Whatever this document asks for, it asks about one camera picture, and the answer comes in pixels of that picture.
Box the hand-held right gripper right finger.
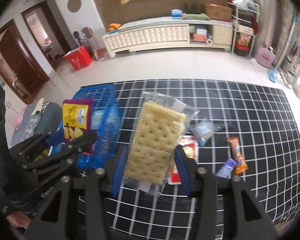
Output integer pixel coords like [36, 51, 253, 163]
[175, 145, 278, 240]

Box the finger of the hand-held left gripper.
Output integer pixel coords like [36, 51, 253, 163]
[9, 132, 65, 157]
[22, 131, 98, 178]

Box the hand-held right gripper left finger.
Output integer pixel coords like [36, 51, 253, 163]
[24, 145, 129, 240]

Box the red packet yellow label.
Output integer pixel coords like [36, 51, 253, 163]
[169, 135, 199, 185]

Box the blue plastic basket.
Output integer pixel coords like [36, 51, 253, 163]
[57, 84, 124, 169]

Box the purple chips packet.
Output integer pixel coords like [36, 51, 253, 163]
[62, 98, 94, 154]

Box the purple snack bar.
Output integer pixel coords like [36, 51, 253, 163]
[216, 158, 237, 178]

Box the clear soda cracker packet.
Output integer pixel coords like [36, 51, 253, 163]
[121, 91, 200, 196]

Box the light blue snack packet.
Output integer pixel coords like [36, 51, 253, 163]
[189, 119, 222, 147]

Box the orange brown snack bar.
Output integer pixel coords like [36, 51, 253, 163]
[226, 137, 248, 175]

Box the person's left hand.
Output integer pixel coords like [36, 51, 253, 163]
[7, 211, 32, 228]

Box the pink cloth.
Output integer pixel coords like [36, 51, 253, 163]
[15, 112, 25, 130]

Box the grey cloth yellow print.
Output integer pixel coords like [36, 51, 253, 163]
[35, 102, 63, 140]

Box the cream cloth piece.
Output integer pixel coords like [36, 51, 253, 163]
[34, 97, 45, 115]

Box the dark wooden door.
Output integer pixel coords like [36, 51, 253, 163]
[0, 20, 50, 104]

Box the red gift bag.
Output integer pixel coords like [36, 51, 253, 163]
[63, 45, 93, 70]

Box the black checked tablecloth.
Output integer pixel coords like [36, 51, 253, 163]
[72, 79, 300, 240]

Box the broom with red dustpan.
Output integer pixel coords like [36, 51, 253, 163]
[81, 26, 107, 62]

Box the white TV cabinet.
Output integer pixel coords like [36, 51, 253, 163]
[102, 17, 234, 59]

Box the blue mop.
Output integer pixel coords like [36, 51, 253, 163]
[267, 15, 299, 83]

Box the pink tote bag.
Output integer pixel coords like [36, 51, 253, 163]
[254, 44, 277, 68]

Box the white shelf rack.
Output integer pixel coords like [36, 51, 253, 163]
[226, 0, 260, 57]

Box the green folded cloth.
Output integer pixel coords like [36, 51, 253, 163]
[182, 12, 210, 20]

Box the cardboard box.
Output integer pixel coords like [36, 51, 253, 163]
[204, 3, 233, 22]

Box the black router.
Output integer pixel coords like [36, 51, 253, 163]
[184, 2, 200, 14]

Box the rolled patterned mattress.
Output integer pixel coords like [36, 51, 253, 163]
[275, 0, 300, 65]

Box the dark wooden doorway frame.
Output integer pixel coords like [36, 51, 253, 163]
[21, 0, 72, 71]

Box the round brown wall disc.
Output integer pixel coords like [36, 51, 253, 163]
[67, 0, 82, 12]

